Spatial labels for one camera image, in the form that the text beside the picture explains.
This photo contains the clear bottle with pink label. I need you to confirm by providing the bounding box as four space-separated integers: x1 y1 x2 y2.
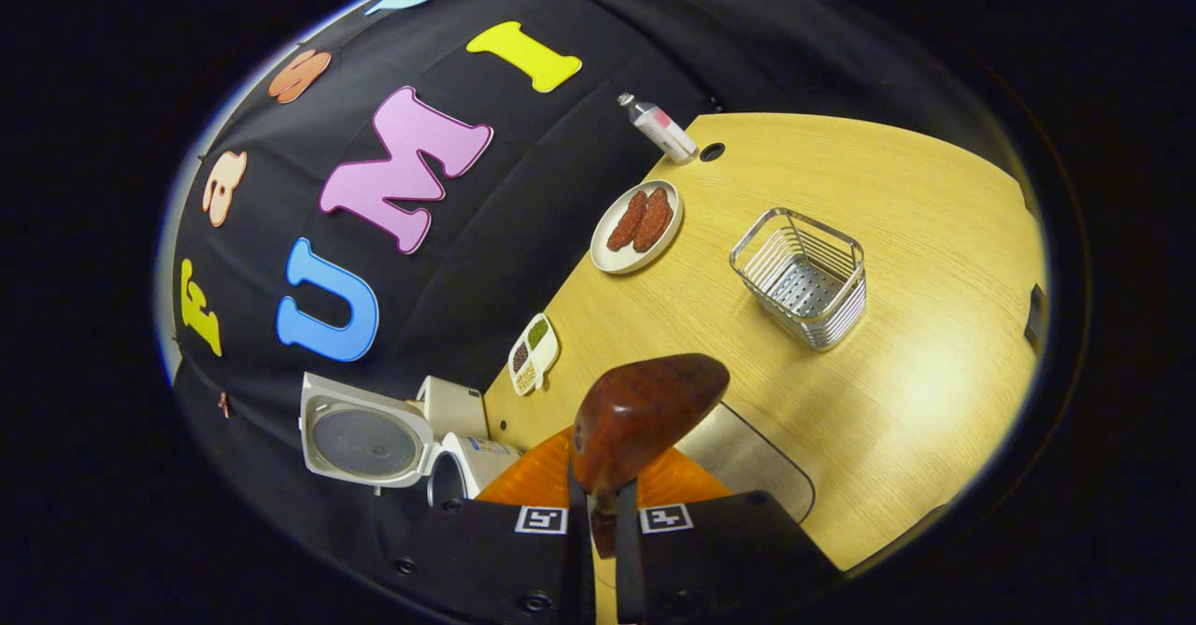
617 92 699 165

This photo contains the black backdrop cloth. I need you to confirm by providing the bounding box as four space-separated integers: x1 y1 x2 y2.
154 0 1029 561

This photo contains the white toaster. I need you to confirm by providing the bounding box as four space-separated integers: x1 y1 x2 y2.
416 376 490 442

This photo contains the red meat piece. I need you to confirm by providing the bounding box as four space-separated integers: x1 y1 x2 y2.
633 186 674 253
606 190 648 252

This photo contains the brown wooden spoon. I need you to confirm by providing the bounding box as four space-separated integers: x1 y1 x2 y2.
570 354 732 559

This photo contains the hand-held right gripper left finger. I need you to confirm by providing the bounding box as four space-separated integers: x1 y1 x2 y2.
392 424 596 625

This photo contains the white rice cooker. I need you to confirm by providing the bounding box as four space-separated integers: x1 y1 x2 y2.
299 372 524 509

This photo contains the white round plate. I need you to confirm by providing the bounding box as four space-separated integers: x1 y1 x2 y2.
590 179 684 276

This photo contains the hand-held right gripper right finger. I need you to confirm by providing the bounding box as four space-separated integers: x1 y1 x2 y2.
614 447 842 625

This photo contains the white divided dish of beans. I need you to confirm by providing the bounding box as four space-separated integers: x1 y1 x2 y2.
507 313 561 396

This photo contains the clear container of rice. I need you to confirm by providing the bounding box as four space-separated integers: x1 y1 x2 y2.
673 401 816 523

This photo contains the metal wire chopstick holder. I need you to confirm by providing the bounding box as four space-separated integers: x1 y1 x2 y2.
729 207 868 352

